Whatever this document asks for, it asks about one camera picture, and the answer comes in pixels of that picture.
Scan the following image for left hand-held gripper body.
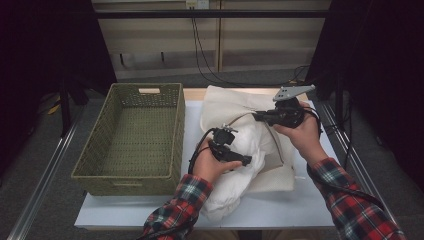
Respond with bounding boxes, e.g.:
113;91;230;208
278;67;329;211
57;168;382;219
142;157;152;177
208;123;245;164

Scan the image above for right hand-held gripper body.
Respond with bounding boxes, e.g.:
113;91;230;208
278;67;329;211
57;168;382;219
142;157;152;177
264;84;316;129

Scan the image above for white pillow insert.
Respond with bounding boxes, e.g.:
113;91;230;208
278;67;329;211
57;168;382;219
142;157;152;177
199;113;272;223

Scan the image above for cream pillowcase with line drawing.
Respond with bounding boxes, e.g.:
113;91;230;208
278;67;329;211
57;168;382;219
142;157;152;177
199;84;303;194

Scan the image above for green woven basket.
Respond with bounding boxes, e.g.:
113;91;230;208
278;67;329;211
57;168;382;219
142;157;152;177
70;82;186;197

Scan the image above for person's right hand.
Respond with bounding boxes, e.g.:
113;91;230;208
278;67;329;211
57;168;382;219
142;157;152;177
272;101;330;166

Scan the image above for person's left hand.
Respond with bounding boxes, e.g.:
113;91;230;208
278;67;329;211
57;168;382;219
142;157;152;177
193;138;244;185

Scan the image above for black metal stand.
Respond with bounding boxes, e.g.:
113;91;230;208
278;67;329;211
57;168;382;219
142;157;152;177
334;69;346;128
57;75;73;138

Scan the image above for dark curtain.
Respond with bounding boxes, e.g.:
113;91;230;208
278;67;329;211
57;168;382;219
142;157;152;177
0;0;116;176
305;0;424;192

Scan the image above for left hand-held gripper black cable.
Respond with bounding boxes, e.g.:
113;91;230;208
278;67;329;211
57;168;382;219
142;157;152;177
187;127;218;175

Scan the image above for black floor cables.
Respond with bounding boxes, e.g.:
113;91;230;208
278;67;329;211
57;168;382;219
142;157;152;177
326;98;355;164

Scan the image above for black wall cable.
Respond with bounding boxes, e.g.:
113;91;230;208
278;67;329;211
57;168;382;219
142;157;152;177
189;6;312;87

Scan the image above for beige vertical wall post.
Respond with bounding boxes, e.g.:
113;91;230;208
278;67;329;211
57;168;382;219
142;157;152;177
215;0;225;73

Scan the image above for metal floor rail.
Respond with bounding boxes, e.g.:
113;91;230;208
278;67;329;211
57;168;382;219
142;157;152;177
6;109;86;240
319;102;406;240

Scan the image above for white wall socket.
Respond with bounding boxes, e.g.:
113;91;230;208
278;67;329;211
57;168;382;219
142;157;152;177
185;0;210;10

